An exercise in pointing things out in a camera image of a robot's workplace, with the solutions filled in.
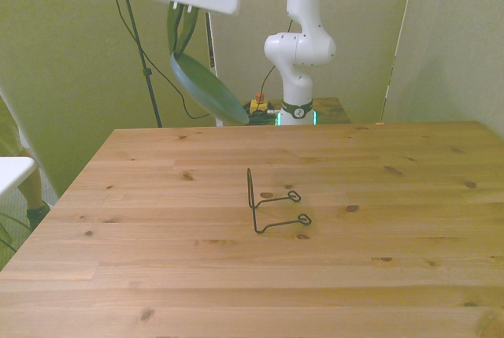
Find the blue-grey round plate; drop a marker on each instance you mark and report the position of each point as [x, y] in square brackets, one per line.
[206, 90]

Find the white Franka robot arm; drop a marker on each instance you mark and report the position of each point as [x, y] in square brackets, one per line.
[303, 46]

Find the black tripod stand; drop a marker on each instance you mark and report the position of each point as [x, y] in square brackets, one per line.
[136, 34]

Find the yellow emergency stop button box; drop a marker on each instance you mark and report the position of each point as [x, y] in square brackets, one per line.
[260, 105]

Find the person's bare leg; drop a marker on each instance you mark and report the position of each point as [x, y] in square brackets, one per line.
[33, 188]

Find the white side table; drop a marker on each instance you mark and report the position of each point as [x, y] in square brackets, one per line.
[13, 172]

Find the dark shoe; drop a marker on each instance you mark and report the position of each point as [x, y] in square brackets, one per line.
[38, 216]

